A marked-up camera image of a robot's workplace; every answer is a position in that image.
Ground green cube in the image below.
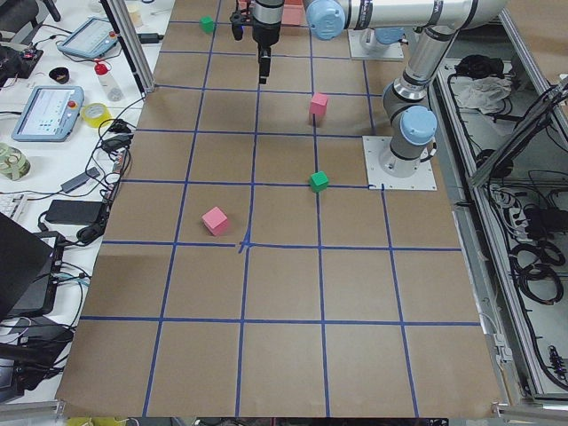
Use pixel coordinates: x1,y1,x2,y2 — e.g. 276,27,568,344
200,15,216,34
309,170,329,193

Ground beige tape rolls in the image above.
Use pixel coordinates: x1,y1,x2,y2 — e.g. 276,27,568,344
0,143,31,181

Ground black laptop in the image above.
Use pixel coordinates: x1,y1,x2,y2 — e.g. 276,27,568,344
1,215,64,320

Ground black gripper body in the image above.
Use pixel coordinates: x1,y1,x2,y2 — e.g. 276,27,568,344
252,0,283,48

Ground green cube far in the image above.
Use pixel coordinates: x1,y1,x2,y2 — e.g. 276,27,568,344
200,15,216,34

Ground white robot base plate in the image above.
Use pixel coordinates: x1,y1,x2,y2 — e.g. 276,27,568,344
362,136,437,191

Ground aluminium frame post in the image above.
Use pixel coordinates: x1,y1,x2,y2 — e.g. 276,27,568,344
100,0,155,95

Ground teach pendant tablet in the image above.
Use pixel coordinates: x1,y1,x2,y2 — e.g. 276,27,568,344
12,86,84,142
57,17,118,59

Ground pink plastic bin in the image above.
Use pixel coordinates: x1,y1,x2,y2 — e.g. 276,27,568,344
281,0,306,26

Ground black power adapter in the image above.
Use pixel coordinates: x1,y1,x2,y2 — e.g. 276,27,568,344
45,200,104,225

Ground white crumpled cloth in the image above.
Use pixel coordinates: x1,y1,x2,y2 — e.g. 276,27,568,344
456,76,512,114

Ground yellow tape roll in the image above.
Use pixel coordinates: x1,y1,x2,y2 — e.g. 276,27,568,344
80,103,113,128

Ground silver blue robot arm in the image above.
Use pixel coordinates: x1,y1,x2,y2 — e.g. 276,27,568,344
303,1,507,162

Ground small black bowl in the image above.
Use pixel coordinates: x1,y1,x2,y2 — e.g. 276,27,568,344
49,67,70,84

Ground pink cube front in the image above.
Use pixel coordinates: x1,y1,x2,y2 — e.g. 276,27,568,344
201,207,229,236

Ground pink cube near robot base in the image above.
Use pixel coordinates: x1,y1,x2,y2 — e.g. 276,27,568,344
309,92,329,127

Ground clear squeeze bottle red cap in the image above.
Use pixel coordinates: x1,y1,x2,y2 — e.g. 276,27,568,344
94,61,123,102

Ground far teach pendant tablet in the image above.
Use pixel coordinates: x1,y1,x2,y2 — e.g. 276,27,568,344
57,17,118,59

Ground near teach pendant tablet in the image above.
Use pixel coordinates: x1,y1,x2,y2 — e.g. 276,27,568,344
12,86,84,142

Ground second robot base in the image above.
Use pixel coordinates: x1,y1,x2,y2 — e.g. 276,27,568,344
348,27,405,61

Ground green cube centre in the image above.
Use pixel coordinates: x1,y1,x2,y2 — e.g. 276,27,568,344
309,170,329,193

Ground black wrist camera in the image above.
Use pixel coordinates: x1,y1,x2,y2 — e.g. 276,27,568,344
230,6,252,41

